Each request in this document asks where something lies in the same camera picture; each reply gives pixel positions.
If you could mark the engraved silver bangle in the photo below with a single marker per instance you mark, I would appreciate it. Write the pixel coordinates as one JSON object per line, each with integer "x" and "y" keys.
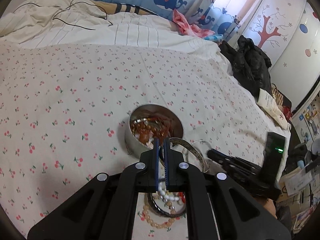
{"x": 189, "y": 148}

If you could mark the tan striped pillow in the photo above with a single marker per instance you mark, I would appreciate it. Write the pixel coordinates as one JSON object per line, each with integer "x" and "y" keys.
{"x": 114, "y": 8}

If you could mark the white printed bag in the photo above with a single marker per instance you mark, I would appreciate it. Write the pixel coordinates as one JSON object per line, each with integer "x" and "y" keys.
{"x": 268, "y": 104}

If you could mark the pink crumpled cloth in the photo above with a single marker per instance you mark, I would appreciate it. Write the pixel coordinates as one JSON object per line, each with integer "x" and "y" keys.
{"x": 184, "y": 28}

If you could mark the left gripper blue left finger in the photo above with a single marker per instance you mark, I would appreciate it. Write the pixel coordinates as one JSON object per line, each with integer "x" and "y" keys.
{"x": 104, "y": 208}

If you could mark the black jacket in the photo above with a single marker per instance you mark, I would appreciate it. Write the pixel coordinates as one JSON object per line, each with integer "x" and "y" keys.
{"x": 249, "y": 65}

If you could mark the white striped duvet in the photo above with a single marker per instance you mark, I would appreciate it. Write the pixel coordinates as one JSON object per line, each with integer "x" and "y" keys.
{"x": 42, "y": 23}

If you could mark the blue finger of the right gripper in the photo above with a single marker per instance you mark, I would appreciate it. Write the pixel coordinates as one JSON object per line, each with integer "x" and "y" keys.
{"x": 221, "y": 158}

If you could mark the round silver metal tin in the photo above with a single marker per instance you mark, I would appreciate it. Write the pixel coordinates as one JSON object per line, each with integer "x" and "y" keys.
{"x": 148, "y": 123}

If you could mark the white tree decorated wardrobe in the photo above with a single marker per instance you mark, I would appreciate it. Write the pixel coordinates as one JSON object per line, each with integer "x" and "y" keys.
{"x": 288, "y": 32}

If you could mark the right hand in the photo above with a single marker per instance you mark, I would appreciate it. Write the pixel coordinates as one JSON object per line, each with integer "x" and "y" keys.
{"x": 268, "y": 205}

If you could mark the cherry print bed sheet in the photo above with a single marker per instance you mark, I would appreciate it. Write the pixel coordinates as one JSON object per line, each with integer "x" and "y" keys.
{"x": 64, "y": 110}

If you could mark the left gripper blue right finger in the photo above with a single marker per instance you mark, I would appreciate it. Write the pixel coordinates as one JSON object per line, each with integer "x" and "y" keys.
{"x": 217, "y": 207}

